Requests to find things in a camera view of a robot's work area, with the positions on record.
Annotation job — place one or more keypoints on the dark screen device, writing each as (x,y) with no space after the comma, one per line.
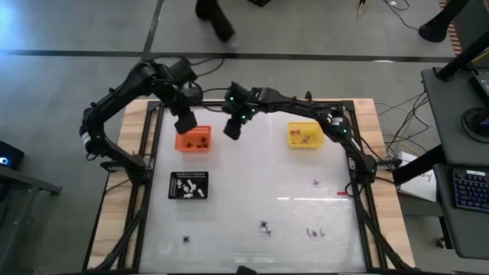
(482,88)

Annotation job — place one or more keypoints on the black metal stand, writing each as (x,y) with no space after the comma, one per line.
(30,182)

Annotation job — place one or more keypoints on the black round monitor base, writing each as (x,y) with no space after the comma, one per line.
(477,122)

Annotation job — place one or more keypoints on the black aluminium table frame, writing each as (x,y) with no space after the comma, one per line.
(345,103)

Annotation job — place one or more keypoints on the orange slotted plastic basket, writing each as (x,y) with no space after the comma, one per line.
(202,133)

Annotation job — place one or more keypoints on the dark grey desk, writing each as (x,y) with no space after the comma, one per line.
(458,229)
(447,114)

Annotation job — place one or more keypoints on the black slotted plastic basket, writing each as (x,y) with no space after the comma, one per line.
(202,181)

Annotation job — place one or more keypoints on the desk castor wheel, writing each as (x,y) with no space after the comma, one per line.
(441,243)

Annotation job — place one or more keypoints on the black diagonal bar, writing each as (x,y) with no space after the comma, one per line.
(418,166)

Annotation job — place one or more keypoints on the black keyboard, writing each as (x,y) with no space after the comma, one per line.
(471,191)

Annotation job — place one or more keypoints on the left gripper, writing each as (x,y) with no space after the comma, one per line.
(187,99)

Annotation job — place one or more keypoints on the black floor object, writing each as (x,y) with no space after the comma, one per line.
(260,2)

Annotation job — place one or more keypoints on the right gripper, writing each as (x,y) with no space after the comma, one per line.
(238,101)

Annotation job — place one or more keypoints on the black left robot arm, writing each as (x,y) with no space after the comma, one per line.
(114,97)

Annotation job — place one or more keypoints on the black table-level camera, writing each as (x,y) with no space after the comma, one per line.
(245,271)

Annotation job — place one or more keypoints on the white plastic skeleton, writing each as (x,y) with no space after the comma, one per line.
(186,188)
(192,185)
(179,183)
(199,192)
(188,196)

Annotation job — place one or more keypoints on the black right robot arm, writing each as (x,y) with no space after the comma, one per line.
(298,107)

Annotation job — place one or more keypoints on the black device with blue light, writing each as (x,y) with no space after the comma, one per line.
(13,153)

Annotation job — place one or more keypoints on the person's leg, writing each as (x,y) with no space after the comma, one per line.
(435,28)
(217,23)

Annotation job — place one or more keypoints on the black diagonal pole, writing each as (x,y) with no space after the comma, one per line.
(462,57)

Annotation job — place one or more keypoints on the yellowish stick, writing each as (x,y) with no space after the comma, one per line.
(361,9)

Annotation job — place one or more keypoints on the white box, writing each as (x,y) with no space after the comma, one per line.
(420,187)

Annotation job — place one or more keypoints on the yellow slotted plastic basket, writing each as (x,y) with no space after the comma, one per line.
(317,130)

